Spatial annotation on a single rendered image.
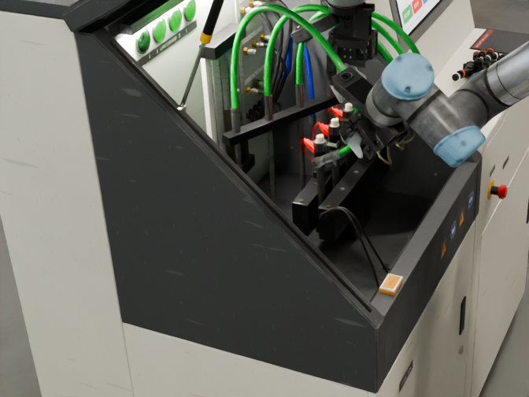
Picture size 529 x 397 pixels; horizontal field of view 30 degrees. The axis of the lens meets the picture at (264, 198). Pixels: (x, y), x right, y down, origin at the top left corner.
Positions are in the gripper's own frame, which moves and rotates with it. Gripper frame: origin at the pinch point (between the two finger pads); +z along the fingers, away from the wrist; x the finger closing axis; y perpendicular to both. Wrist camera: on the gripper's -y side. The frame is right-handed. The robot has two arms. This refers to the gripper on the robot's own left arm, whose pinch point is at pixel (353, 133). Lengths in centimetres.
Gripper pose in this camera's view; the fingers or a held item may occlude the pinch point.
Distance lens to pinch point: 188.7
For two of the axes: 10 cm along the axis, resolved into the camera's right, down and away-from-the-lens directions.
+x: 8.4, -4.7, 2.6
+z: -1.5, 2.6, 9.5
